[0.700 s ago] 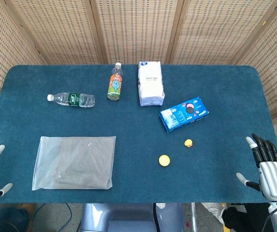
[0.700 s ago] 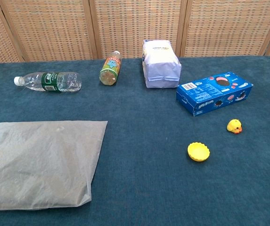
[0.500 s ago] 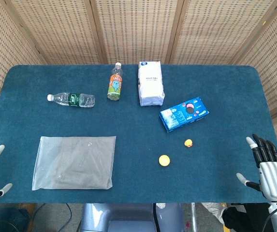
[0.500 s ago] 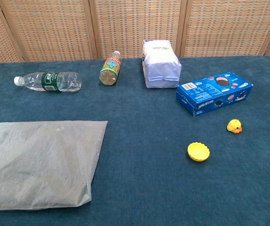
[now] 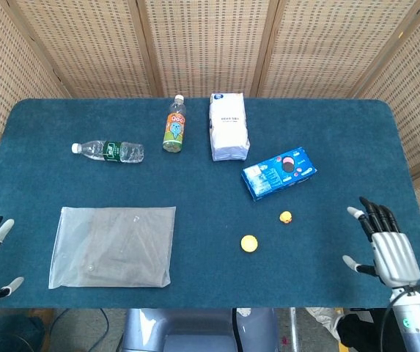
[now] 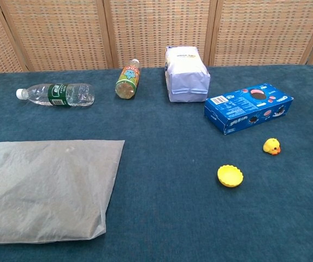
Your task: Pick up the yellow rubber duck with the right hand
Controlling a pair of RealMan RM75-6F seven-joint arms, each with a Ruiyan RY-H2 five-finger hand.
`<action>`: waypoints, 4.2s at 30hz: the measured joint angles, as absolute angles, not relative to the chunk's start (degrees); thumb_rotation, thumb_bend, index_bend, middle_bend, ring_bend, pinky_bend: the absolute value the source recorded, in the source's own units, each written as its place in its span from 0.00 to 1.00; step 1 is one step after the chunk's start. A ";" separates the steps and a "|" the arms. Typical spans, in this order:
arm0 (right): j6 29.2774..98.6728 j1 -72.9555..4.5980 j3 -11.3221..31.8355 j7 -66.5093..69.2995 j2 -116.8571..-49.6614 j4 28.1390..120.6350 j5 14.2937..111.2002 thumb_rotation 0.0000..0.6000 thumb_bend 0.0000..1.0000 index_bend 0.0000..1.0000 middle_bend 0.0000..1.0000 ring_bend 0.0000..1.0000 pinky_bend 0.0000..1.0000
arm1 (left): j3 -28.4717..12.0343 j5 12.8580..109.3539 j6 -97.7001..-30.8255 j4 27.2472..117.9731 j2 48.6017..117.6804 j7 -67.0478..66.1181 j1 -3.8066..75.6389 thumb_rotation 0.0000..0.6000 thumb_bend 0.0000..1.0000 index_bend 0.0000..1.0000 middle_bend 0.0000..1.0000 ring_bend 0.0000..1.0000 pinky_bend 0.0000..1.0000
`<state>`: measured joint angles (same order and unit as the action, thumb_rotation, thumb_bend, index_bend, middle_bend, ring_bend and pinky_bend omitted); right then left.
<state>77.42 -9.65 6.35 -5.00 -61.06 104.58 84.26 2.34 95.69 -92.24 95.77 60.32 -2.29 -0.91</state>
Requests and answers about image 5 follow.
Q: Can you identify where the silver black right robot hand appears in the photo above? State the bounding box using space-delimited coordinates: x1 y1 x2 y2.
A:
342 197 420 291

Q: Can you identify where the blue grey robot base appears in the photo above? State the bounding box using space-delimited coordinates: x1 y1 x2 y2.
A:
120 307 281 352

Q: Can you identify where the black bag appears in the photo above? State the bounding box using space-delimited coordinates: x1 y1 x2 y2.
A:
335 308 396 352

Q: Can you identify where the blue fabric bundle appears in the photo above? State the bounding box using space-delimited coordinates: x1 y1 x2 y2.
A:
0 311 46 352

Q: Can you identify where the white cloth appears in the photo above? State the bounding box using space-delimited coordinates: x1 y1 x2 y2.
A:
303 307 343 333

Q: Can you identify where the clear plastic bag grey cloth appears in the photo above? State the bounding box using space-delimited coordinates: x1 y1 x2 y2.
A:
48 205 177 290

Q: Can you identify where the blue cookie box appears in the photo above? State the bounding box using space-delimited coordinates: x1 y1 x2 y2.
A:
241 147 318 202

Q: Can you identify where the clear water bottle green label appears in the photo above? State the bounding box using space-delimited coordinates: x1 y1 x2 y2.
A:
71 139 145 165

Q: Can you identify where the blue table cloth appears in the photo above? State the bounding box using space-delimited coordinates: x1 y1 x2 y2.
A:
0 97 420 309

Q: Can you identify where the white paper bag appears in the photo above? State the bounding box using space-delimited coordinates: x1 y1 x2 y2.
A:
208 92 251 162

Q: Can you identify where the orange juice bottle cartoon label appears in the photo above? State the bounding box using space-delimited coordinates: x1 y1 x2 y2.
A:
162 94 189 153

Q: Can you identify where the woven bamboo folding screen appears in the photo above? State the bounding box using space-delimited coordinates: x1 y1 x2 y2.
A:
0 0 420 257

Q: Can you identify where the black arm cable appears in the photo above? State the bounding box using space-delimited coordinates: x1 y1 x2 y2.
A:
380 284 420 352

